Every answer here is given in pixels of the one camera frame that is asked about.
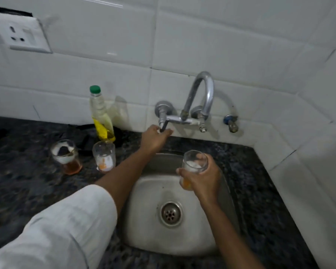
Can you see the green capped oil bottle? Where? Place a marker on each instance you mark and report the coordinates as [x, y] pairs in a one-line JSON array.
[[100, 117]]

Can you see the stainless steel sink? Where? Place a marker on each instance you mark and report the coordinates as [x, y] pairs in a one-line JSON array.
[[145, 221]]

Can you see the person's right hand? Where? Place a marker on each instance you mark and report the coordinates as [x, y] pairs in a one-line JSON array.
[[207, 184]]

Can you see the metal sink drain strainer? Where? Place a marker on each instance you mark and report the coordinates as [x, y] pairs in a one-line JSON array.
[[171, 213]]

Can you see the chrome wall faucet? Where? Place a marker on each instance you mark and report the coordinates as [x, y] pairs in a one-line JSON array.
[[209, 95]]

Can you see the black frying pan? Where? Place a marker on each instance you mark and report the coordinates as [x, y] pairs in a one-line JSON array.
[[81, 134]]

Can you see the white wall socket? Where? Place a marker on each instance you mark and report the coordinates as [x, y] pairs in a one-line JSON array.
[[19, 33]]

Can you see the person's right forearm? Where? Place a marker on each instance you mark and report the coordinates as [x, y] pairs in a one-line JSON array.
[[229, 238]]

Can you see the person's left forearm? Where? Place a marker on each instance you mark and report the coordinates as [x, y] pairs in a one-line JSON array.
[[126, 179]]

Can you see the blue wall valve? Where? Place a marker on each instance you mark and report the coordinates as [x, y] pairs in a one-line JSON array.
[[232, 124]]

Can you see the white shirt sleeve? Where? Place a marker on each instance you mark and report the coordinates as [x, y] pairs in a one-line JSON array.
[[58, 229]]

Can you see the person's left hand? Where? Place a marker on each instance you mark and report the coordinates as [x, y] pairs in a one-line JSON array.
[[152, 140]]

